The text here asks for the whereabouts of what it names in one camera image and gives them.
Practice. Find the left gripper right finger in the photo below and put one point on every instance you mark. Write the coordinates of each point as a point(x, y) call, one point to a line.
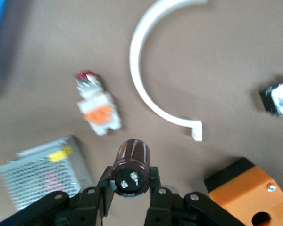
point(159, 197)

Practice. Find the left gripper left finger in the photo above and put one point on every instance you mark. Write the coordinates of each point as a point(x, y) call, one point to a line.
point(103, 195)

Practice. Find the dark brown cylindrical capacitor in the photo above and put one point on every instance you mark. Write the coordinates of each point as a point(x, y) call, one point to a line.
point(133, 164)

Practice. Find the metal mesh power supply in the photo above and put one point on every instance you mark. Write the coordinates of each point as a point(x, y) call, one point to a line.
point(42, 174)

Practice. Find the orange push button box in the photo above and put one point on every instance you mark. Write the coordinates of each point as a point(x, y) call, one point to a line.
point(252, 195)

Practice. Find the white orange red indicator switch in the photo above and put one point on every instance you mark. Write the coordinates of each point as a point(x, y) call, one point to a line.
point(97, 108)

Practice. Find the large white curved bracket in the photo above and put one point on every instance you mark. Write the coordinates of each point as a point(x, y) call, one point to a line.
point(141, 94)

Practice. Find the orange push button switch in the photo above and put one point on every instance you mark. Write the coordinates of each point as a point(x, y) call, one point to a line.
point(278, 99)

